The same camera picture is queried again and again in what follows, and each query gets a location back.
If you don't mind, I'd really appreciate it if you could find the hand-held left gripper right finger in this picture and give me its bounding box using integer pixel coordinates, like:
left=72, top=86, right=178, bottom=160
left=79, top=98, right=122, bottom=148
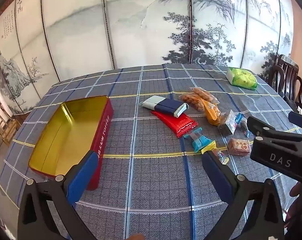
left=202, top=151, right=284, bottom=240

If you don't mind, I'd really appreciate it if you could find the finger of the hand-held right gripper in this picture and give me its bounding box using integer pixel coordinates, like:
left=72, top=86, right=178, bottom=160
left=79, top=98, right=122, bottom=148
left=288, top=111, right=302, bottom=129
left=247, top=116, right=302, bottom=143

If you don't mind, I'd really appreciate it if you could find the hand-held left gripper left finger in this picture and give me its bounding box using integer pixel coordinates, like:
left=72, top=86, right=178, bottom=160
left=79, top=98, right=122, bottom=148
left=17, top=151, right=99, bottom=240

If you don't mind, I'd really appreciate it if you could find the yellow-topped small packet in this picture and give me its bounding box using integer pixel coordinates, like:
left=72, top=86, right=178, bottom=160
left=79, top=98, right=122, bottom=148
left=212, top=149, right=230, bottom=165

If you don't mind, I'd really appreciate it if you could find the small blue snack packet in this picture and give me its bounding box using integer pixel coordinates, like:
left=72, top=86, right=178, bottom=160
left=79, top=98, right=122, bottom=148
left=235, top=112, right=249, bottom=137

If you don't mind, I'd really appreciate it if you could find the small brown cake packet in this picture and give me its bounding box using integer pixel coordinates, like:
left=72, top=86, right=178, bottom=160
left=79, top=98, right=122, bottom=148
left=227, top=137, right=253, bottom=156

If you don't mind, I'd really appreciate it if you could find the teal and yellow candy packet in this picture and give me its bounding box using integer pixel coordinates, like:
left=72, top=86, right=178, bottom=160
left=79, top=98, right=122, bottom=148
left=183, top=127, right=216, bottom=154

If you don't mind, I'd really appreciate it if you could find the dark clear snack packet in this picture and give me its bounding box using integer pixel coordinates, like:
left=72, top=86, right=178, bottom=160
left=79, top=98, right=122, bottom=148
left=218, top=110, right=238, bottom=135

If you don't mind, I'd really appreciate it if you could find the red tin box gold inside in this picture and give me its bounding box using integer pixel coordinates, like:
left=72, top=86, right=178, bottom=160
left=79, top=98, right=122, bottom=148
left=28, top=95, right=114, bottom=191

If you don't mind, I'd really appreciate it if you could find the orange snack packet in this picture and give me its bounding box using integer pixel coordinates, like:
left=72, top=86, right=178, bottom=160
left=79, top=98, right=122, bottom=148
left=200, top=99, right=225, bottom=126

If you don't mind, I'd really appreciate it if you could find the red snack packet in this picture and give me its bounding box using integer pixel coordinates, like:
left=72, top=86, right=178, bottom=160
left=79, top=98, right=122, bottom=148
left=151, top=110, right=199, bottom=138

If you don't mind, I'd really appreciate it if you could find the white and navy snack packet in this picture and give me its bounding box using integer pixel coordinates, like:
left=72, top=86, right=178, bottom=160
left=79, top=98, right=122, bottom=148
left=139, top=95, right=189, bottom=118

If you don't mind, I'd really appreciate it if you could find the person's right hand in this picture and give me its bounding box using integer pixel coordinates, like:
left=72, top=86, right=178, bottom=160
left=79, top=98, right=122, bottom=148
left=288, top=181, right=302, bottom=199

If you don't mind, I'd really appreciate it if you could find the green tissue pack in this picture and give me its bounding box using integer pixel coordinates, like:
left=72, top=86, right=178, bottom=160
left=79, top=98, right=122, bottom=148
left=226, top=67, right=258, bottom=91

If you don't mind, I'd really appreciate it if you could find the grey plaid tablecloth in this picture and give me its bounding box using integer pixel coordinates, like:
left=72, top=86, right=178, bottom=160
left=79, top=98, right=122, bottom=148
left=0, top=64, right=302, bottom=240

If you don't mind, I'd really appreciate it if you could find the light wooden chair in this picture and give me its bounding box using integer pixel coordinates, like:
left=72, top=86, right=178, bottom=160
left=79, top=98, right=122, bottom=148
left=0, top=102, right=21, bottom=147

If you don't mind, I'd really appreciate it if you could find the ink landscape folding screen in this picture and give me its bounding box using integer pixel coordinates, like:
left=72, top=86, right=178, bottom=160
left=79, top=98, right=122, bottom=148
left=0, top=0, right=295, bottom=115

